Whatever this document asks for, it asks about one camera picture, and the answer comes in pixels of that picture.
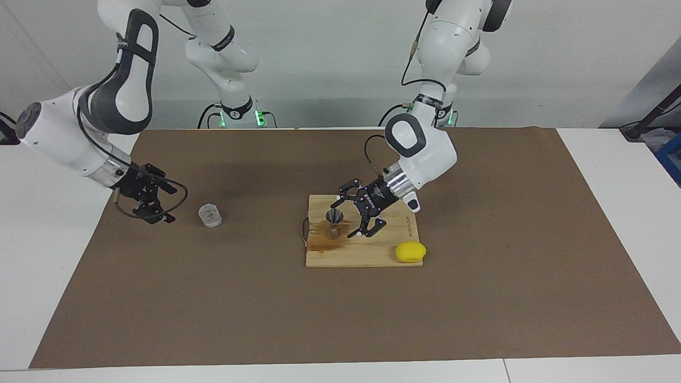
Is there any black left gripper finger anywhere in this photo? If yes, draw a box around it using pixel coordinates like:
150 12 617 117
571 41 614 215
330 179 368 209
348 213 387 239

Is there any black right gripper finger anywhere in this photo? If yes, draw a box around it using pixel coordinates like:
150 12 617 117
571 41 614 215
133 201 176 224
139 163 178 195

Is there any steel jigger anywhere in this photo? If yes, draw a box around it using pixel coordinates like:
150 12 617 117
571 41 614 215
325 209 344 241

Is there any small clear glass cup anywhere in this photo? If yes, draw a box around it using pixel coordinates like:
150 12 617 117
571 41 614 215
198 204 222 228

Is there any wooden cutting board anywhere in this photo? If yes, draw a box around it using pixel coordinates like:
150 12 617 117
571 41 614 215
300 194 425 268

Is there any yellow lemon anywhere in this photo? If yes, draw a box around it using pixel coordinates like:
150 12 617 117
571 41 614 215
395 242 427 264

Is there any brown table mat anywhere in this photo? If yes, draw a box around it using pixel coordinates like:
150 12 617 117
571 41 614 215
29 127 681 369

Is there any black stand pole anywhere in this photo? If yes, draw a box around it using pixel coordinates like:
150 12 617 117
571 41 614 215
620 85 681 141

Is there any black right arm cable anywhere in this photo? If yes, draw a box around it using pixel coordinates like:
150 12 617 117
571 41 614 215
112 169 188 220

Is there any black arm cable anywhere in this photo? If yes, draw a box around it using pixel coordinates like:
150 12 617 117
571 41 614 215
364 11 447 176
112 169 188 220

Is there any black right base cable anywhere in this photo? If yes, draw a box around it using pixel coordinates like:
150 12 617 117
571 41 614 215
198 103 223 129

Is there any black base cable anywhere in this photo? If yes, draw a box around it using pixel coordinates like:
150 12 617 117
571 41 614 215
378 98 421 127
198 103 223 129

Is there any black left base cable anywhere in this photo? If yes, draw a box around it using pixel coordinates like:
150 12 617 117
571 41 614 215
378 98 421 127

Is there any black clamp mount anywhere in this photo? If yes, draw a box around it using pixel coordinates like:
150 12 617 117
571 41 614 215
0 112 22 145

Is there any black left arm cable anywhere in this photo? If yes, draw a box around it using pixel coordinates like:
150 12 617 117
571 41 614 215
364 11 447 176

